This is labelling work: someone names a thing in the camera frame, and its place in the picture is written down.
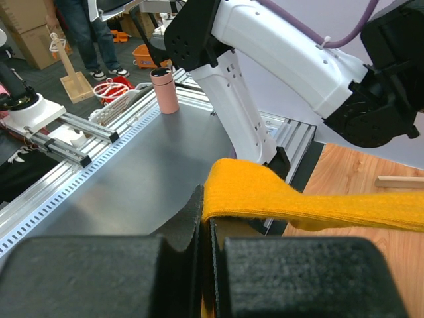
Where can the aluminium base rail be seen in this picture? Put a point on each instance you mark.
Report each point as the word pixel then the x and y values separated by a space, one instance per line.
pixel 131 186

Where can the small wooden stand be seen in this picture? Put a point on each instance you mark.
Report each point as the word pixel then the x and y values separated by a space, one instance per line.
pixel 75 83

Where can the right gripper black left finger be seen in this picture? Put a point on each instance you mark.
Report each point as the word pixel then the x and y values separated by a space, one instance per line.
pixel 155 275

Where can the pink cylindrical bottle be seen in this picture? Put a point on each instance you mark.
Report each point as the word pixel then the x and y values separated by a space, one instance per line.
pixel 165 90

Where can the mustard yellow sock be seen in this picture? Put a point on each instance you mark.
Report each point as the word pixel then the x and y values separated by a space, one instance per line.
pixel 238 188

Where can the aluminium extrusion fixture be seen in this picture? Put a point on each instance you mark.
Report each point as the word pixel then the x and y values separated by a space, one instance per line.
pixel 44 123

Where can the cardboard box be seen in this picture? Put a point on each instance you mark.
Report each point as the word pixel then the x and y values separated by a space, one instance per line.
pixel 25 21

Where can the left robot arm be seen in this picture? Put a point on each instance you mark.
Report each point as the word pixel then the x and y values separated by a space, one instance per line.
pixel 369 105

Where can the white perforated basket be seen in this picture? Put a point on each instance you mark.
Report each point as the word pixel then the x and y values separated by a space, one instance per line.
pixel 115 98

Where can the wooden drying rack frame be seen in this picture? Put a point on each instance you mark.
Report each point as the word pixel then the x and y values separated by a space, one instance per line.
pixel 399 182

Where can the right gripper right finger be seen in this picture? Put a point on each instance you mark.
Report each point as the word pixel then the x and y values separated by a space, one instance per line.
pixel 300 277

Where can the orange plastic bucket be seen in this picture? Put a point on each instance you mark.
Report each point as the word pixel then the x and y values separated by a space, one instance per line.
pixel 147 56

